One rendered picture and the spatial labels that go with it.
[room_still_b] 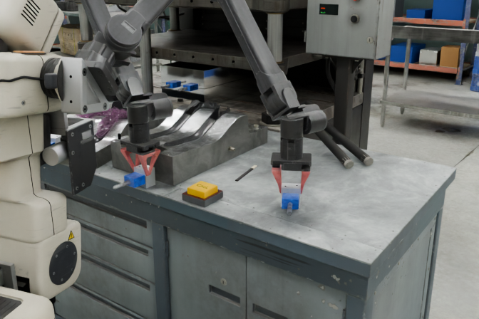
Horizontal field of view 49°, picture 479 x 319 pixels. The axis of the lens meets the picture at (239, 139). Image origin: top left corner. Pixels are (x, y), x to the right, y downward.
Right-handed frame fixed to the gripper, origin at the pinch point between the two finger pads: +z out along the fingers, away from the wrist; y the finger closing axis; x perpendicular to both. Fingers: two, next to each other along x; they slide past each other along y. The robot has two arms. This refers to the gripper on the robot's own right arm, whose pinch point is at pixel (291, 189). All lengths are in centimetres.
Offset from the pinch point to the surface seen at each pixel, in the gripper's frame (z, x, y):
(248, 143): 1.3, -42.4, 15.9
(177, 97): 2, -113, 58
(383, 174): 4.9, -25.9, -27.1
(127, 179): 0.3, -4.5, 45.7
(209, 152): -1.4, -24.0, 25.8
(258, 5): -42, -87, 16
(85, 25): -31, -136, 110
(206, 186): 0.5, -1.2, 22.7
